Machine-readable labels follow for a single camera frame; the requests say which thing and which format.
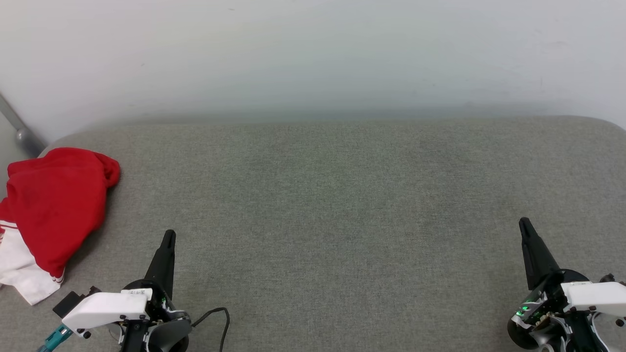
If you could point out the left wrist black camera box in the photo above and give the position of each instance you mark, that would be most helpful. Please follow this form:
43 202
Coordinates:
66 305

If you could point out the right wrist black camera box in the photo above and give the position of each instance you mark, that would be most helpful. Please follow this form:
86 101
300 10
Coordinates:
611 279

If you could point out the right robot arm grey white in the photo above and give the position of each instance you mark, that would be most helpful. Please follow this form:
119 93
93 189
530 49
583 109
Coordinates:
579 332

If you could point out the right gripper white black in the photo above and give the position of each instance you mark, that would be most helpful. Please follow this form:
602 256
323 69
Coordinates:
596 296

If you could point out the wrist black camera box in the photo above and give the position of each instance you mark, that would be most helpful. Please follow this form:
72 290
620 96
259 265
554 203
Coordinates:
66 305
611 279

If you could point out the red and white basketball jersey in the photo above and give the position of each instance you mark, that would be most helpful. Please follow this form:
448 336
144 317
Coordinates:
54 205

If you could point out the grey metal pole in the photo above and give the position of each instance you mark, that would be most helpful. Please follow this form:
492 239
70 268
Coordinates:
22 134

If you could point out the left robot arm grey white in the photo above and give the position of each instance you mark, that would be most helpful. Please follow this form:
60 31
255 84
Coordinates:
171 337

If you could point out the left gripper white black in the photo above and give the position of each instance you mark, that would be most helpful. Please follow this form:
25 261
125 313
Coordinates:
107 308

